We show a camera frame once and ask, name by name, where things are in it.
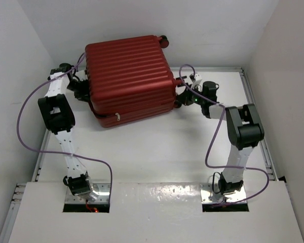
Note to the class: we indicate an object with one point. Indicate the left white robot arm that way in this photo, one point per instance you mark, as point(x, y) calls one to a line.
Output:
point(59, 119)

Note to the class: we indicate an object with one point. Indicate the metal base plate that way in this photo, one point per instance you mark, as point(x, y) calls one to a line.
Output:
point(99, 195)
point(208, 197)

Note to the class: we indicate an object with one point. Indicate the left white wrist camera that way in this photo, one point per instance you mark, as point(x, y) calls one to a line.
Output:
point(81, 74)

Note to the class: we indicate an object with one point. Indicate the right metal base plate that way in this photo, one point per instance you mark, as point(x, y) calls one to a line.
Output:
point(208, 197)

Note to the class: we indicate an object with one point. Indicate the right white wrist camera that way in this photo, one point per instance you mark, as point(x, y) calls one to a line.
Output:
point(196, 79)

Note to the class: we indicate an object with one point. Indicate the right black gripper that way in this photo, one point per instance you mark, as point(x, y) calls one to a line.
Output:
point(185, 97)

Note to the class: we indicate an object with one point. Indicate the red suitcase blue lining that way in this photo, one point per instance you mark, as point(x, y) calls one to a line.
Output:
point(129, 79)

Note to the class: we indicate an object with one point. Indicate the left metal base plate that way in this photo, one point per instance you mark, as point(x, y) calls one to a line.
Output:
point(99, 195)

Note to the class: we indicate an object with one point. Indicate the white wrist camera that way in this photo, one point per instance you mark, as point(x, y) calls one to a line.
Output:
point(81, 74)
point(196, 79)

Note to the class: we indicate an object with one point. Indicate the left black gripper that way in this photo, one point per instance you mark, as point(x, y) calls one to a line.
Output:
point(84, 95)

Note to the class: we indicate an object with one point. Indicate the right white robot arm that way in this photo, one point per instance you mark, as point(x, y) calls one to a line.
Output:
point(244, 130)

